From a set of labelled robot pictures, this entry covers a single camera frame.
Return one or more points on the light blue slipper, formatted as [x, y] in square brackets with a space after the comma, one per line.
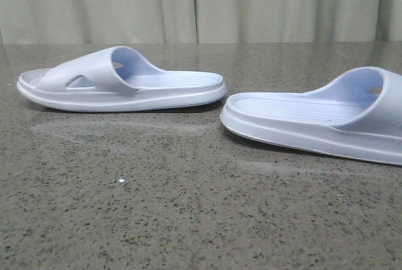
[118, 79]
[357, 115]

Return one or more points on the beige background curtain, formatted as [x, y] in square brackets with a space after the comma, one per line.
[198, 21]

